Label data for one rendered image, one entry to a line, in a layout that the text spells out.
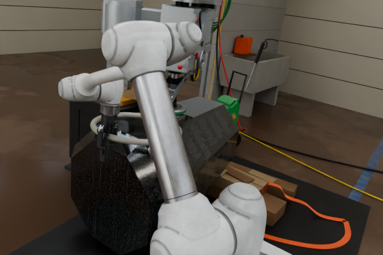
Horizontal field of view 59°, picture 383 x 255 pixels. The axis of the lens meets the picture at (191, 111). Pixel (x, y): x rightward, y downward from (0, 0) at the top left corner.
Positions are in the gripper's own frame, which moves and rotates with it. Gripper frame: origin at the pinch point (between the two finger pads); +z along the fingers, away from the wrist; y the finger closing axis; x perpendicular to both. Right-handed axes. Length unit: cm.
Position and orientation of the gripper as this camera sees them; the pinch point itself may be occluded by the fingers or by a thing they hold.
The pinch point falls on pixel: (105, 153)
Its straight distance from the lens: 172.6
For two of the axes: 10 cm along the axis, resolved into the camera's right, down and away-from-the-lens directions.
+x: -8.7, -2.4, 4.2
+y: 4.6, -1.5, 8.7
